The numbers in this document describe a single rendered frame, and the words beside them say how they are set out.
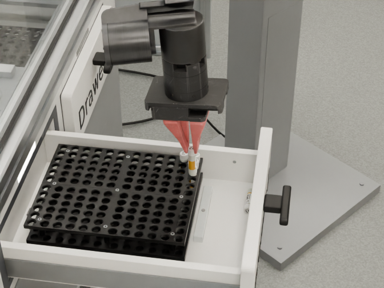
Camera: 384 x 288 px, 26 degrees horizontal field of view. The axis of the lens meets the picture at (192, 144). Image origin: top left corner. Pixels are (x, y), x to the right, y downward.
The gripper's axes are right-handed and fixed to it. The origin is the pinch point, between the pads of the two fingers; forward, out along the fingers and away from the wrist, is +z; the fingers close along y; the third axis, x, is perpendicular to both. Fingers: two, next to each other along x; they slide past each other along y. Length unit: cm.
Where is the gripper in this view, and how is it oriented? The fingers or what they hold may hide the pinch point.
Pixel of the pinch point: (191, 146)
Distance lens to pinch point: 114.2
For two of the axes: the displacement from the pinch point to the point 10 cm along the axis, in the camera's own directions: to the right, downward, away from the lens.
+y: 9.8, 0.5, -1.8
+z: 0.7, 8.0, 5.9
